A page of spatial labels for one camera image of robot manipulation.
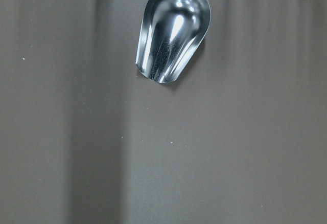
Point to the metal scoop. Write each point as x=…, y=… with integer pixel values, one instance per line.
x=171, y=32

